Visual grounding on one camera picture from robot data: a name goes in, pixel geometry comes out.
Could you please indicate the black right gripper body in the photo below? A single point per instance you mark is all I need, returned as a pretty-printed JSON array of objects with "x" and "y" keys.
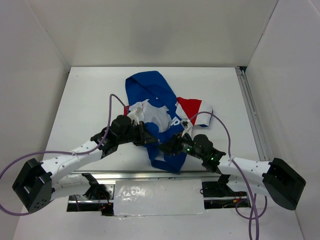
[{"x": 183, "y": 144}]

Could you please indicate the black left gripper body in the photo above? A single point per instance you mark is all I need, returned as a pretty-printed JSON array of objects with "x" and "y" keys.
[{"x": 136, "y": 134}]

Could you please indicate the blue white red jacket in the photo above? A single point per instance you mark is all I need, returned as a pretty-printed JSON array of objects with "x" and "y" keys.
[{"x": 163, "y": 113}]

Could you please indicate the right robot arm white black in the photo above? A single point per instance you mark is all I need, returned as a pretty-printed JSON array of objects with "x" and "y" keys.
[{"x": 274, "y": 179}]

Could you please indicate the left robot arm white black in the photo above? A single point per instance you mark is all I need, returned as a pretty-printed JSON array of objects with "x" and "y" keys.
[{"x": 39, "y": 183}]

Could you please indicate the white foil covered panel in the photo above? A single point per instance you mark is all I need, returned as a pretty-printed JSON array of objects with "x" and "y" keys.
[{"x": 158, "y": 198}]

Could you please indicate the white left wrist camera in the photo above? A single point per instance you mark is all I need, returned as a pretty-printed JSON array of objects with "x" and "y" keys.
[{"x": 134, "y": 115}]

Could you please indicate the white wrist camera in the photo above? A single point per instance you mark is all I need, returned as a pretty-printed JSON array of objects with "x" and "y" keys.
[
  {"x": 187, "y": 126},
  {"x": 134, "y": 115}
]

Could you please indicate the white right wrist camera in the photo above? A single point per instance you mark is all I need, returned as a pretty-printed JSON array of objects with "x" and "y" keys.
[{"x": 187, "y": 126}]

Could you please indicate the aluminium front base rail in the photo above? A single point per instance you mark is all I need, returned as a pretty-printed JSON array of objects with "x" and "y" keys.
[{"x": 146, "y": 175}]

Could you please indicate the aluminium side rail frame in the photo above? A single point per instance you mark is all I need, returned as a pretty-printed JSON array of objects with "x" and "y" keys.
[{"x": 260, "y": 139}]

